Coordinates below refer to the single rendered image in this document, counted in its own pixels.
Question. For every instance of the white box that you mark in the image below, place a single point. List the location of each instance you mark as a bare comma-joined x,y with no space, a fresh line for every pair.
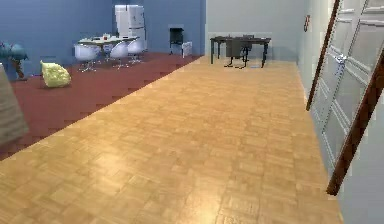
186,49

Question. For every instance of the white panelled room door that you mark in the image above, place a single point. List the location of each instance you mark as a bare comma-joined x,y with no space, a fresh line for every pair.
346,80

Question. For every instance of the yellow garbage bag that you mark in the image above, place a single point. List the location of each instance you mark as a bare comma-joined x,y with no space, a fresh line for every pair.
55,75

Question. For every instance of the white round chair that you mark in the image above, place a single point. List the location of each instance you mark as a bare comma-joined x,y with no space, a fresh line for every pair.
135,47
84,53
120,51

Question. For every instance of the black desk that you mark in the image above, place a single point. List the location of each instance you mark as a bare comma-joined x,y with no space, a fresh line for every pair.
240,40

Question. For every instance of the white fridge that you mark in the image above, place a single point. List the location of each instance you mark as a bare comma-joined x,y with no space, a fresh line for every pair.
131,20

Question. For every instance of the black desk chair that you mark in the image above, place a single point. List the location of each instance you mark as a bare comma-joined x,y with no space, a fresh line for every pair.
238,50

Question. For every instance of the white dining table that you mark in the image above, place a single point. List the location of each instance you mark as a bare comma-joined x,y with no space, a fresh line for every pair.
100,40

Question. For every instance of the grey beige furniture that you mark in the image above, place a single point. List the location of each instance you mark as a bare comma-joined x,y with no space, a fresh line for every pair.
10,110

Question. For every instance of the red framed wall picture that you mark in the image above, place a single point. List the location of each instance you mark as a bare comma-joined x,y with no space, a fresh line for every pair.
306,23

